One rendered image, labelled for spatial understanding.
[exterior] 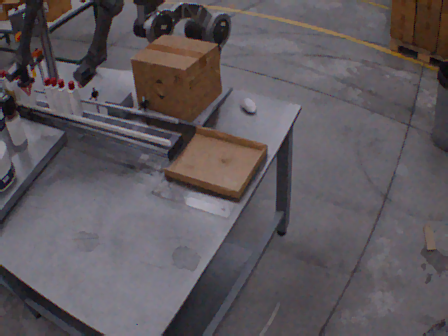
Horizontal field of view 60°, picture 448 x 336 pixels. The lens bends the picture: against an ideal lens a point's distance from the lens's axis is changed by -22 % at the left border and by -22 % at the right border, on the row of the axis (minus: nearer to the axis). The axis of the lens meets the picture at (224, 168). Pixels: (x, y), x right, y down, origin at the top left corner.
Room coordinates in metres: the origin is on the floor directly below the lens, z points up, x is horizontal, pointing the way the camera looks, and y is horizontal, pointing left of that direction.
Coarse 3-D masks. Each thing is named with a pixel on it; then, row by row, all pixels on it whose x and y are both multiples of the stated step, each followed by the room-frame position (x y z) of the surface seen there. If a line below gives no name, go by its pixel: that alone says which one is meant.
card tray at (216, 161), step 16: (192, 144) 1.45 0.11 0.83; (208, 144) 1.45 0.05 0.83; (224, 144) 1.44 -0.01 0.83; (240, 144) 1.43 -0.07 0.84; (256, 144) 1.40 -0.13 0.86; (176, 160) 1.37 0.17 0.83; (192, 160) 1.36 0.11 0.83; (208, 160) 1.36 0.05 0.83; (224, 160) 1.35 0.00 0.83; (240, 160) 1.34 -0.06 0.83; (256, 160) 1.29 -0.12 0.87; (176, 176) 1.27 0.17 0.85; (192, 176) 1.28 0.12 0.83; (208, 176) 1.27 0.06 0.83; (224, 176) 1.26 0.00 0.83; (240, 176) 1.26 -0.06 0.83; (224, 192) 1.18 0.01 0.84; (240, 192) 1.16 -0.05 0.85
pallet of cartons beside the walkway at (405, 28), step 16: (400, 0) 3.65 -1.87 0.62; (416, 0) 3.62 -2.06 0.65; (432, 0) 3.46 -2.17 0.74; (400, 16) 3.64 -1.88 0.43; (416, 16) 3.74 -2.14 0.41; (432, 16) 3.45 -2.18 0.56; (400, 32) 3.63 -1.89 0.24; (416, 32) 3.54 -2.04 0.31; (432, 32) 3.44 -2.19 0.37; (416, 48) 3.52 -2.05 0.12; (432, 48) 3.43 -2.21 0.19
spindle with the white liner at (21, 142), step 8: (8, 96) 1.55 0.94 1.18; (0, 104) 1.52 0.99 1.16; (8, 104) 1.52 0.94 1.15; (8, 112) 1.51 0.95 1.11; (16, 112) 1.57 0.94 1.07; (8, 120) 1.52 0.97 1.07; (16, 120) 1.53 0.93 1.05; (8, 128) 1.51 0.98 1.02; (16, 128) 1.52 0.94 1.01; (16, 136) 1.51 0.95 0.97; (24, 136) 1.54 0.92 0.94; (16, 144) 1.51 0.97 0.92; (24, 144) 1.53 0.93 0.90
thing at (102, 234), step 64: (64, 64) 2.38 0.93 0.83; (192, 128) 1.56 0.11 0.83; (256, 128) 1.52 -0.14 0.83; (64, 192) 1.26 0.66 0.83; (128, 192) 1.23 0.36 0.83; (192, 192) 1.20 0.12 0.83; (0, 256) 0.92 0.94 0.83; (64, 256) 0.93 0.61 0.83; (128, 256) 0.93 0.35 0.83; (192, 256) 0.92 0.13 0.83; (128, 320) 0.66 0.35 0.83
